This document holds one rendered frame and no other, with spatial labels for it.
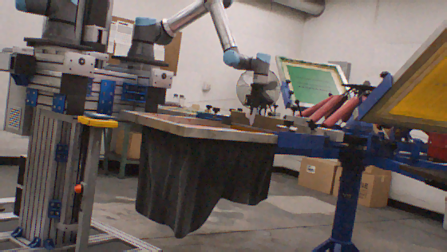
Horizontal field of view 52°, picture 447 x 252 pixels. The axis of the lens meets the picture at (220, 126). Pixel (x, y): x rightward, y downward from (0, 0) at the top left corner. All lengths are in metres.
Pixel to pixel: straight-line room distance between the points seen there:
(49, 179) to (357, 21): 5.71
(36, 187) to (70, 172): 0.24
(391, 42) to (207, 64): 2.59
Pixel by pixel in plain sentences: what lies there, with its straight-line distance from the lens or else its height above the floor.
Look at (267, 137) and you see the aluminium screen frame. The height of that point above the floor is 0.98.
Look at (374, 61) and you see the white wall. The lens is 7.03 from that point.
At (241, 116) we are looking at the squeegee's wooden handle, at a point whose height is 1.03.
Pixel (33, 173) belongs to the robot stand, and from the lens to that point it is 2.64.
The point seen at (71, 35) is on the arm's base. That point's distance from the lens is 2.23.
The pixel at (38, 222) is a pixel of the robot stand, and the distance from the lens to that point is 2.61.
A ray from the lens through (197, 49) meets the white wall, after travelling 6.66.
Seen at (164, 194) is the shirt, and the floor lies 0.67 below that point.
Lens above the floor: 1.12
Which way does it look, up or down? 4 degrees down
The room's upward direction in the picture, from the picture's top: 8 degrees clockwise
